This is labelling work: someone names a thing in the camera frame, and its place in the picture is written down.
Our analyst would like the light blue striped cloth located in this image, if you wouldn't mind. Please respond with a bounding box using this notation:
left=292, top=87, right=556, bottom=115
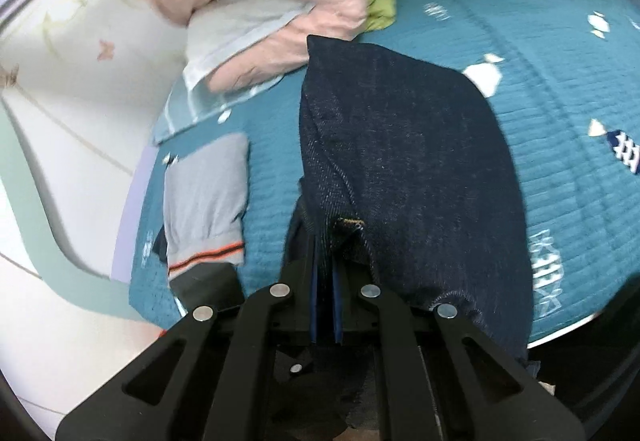
left=152, top=71, right=286, bottom=144

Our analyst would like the grey garment with orange stripe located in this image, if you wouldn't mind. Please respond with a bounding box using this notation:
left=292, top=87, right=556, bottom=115
left=152, top=131, right=251, bottom=317

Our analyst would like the light blue white cloth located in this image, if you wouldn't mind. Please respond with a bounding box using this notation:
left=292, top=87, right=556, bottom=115
left=181, top=0, right=317, bottom=94

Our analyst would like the teal fish-print quilted blanket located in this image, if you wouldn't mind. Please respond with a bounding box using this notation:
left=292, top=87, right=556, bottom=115
left=127, top=0, right=640, bottom=347

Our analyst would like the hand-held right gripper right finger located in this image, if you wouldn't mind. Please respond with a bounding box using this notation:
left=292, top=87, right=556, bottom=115
left=330, top=266, right=586, bottom=441

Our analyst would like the dark denim jacket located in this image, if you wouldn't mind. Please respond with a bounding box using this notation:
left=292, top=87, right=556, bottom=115
left=297, top=35, right=543, bottom=382

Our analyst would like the cream patterned floor mat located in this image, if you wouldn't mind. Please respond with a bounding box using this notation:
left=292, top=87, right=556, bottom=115
left=0, top=0, right=173, bottom=322

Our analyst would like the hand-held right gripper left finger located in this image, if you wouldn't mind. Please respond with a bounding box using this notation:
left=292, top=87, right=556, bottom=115
left=55, top=181, right=319, bottom=441

